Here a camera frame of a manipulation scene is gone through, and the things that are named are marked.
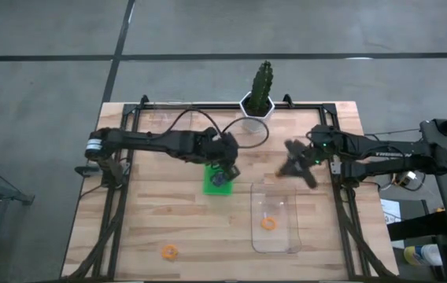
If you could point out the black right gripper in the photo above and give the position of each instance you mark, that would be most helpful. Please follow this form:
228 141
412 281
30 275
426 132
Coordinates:
306 161

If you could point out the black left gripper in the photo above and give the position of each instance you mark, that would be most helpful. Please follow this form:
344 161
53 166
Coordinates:
225 155

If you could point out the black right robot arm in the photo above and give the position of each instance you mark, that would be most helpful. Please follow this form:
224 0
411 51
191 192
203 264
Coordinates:
385 155

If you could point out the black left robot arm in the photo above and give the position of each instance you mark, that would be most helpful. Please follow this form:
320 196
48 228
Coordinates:
148 141

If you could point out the clear plastic container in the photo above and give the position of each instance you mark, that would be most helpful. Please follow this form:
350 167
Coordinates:
282 204
156 118

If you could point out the green plastic basket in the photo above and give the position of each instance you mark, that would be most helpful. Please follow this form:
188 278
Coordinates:
211 189

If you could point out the green cactus plant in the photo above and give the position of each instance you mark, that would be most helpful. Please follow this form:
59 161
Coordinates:
262 86

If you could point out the white paper sheet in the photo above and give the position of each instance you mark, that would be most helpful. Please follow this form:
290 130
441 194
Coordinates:
390 210

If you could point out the white power adapter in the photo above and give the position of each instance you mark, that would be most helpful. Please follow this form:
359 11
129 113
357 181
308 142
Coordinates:
409 179

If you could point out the black shelf bar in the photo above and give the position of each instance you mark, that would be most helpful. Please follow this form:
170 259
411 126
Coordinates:
416 226

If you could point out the black metal rig frame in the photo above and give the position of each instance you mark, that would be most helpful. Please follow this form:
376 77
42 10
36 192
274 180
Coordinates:
286 106

